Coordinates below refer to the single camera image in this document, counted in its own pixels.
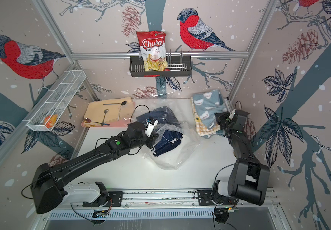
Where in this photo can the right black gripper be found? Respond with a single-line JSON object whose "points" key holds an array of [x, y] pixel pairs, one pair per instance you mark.
{"points": [[220, 116]]}

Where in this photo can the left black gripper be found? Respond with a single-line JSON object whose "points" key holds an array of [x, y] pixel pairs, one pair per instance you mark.
{"points": [[154, 135]]}

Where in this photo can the navy blue fleece blanket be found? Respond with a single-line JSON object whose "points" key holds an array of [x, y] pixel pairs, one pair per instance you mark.
{"points": [[169, 139]]}

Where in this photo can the orange checkered blanket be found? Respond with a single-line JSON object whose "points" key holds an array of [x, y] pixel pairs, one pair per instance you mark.
{"points": [[201, 129]]}

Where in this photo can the clear plastic vacuum bag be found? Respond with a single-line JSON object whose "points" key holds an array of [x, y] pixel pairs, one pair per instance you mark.
{"points": [[174, 159]]}

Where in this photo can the light blue bear blanket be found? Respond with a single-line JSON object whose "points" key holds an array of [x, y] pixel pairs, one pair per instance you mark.
{"points": [[207, 104]]}

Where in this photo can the teal bear print blanket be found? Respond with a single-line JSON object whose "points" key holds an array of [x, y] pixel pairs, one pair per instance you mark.
{"points": [[217, 133]]}

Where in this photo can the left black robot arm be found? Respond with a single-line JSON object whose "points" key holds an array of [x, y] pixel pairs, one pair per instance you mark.
{"points": [[52, 186]]}

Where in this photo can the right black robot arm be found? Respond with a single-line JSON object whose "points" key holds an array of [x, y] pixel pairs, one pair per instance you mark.
{"points": [[249, 177]]}

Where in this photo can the red Chuba chips bag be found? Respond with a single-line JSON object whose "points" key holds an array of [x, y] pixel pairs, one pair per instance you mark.
{"points": [[153, 50]]}

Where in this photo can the pink tray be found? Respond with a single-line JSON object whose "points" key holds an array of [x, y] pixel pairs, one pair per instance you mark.
{"points": [[107, 123]]}

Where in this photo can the black spoon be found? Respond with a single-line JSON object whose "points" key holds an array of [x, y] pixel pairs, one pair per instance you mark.
{"points": [[121, 103]]}

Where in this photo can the beige wooden cutting board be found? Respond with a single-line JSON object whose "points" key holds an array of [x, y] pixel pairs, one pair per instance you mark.
{"points": [[96, 110]]}

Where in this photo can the right circuit board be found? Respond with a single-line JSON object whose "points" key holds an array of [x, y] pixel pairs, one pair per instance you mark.
{"points": [[221, 211]]}

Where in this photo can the circuit board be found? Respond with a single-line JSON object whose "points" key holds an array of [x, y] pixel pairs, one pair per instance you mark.
{"points": [[221, 211], [101, 213]]}

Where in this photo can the left circuit board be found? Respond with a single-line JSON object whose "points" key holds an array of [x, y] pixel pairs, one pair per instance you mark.
{"points": [[101, 213]]}

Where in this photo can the orange item in basket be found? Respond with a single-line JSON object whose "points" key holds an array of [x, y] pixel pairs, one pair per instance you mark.
{"points": [[50, 121]]}

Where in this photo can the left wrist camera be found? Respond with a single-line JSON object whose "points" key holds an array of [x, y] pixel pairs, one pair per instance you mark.
{"points": [[150, 124]]}

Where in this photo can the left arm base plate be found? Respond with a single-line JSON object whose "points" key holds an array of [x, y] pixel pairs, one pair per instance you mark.
{"points": [[111, 199]]}

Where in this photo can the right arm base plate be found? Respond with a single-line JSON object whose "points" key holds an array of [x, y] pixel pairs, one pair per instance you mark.
{"points": [[209, 198]]}

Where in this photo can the dark grey wall rack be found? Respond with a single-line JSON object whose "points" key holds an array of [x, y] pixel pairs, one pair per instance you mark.
{"points": [[169, 66]]}

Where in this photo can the white wire basket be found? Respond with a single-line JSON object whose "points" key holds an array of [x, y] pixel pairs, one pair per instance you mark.
{"points": [[58, 99]]}

